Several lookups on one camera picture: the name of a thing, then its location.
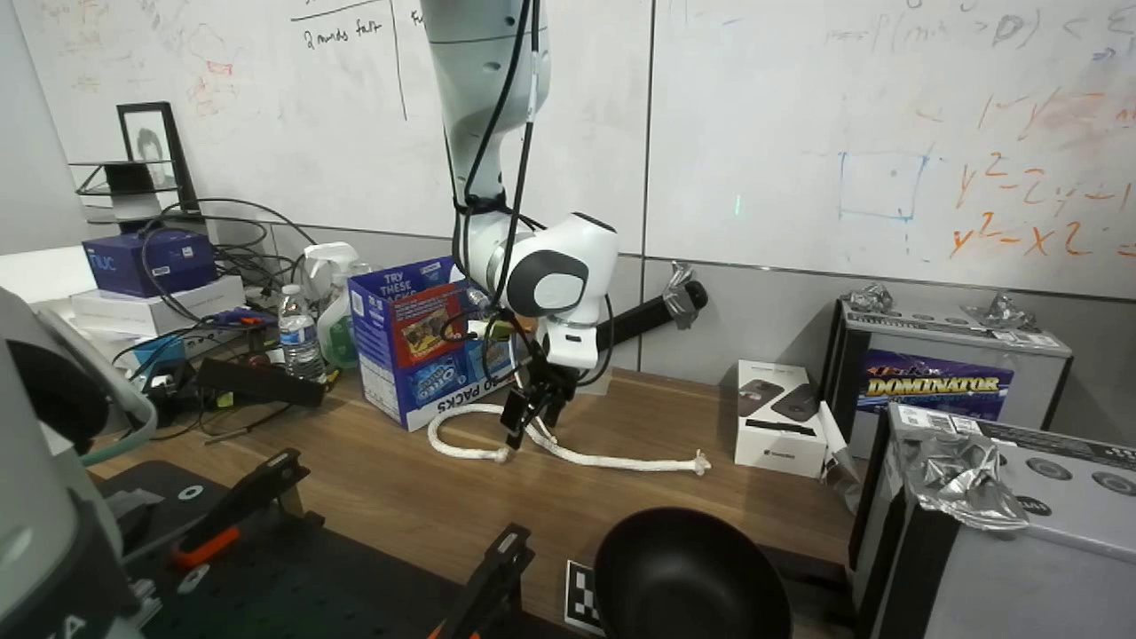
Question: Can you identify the white whiteboard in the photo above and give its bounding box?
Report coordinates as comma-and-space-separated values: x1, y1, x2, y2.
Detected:
0, 0, 1136, 301

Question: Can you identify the translucent spray bottle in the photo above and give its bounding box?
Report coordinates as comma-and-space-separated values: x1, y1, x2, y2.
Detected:
290, 239, 367, 371

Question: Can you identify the blue snack cardboard box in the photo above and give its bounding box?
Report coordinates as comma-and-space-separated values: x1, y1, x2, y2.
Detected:
347, 252, 527, 434

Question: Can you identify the thick white braided rope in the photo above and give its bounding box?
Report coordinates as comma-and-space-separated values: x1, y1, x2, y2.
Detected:
422, 396, 718, 478

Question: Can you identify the grey Dominator battery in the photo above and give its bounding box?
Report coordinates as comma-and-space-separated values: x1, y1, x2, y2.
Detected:
820, 289, 1077, 468

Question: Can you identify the black round bowl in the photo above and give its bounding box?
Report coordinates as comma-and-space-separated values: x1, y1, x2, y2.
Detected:
590, 505, 797, 639

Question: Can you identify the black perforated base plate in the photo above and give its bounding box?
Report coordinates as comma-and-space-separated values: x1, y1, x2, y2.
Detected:
97, 458, 563, 639

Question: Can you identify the white paper stack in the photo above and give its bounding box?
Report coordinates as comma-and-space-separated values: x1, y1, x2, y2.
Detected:
31, 272, 248, 358

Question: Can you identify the grey battery with foil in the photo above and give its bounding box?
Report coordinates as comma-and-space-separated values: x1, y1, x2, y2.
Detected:
848, 401, 1136, 639

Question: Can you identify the clear plastic water bottle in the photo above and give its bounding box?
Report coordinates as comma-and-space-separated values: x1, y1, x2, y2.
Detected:
273, 279, 323, 383

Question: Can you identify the black hand tool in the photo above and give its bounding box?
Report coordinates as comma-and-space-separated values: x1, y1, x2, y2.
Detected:
148, 355, 331, 428

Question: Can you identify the black white fiducial tag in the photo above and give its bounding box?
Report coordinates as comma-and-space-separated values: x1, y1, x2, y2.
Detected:
559, 556, 607, 639

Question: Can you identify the small white product box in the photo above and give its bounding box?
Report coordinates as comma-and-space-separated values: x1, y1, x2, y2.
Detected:
731, 355, 852, 481

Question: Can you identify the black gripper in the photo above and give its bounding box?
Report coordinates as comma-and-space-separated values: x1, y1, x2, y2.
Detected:
500, 358, 585, 452

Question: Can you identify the black cylindrical handle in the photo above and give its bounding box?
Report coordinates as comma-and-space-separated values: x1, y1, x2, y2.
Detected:
593, 272, 715, 358

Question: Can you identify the dark blue cardboard box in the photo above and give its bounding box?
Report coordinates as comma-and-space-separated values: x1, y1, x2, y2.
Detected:
83, 228, 219, 301

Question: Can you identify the looped black cable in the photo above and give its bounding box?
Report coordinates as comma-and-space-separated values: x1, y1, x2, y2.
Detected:
135, 196, 323, 325

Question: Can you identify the black orange bar clamp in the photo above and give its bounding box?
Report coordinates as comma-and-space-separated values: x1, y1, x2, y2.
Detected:
430, 520, 540, 639
168, 442, 316, 575

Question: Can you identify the black picture frame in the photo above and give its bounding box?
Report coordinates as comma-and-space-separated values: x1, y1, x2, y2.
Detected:
114, 99, 204, 215

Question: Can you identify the crumpled aluminium foil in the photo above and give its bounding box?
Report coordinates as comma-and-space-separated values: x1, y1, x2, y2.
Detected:
890, 405, 1057, 534

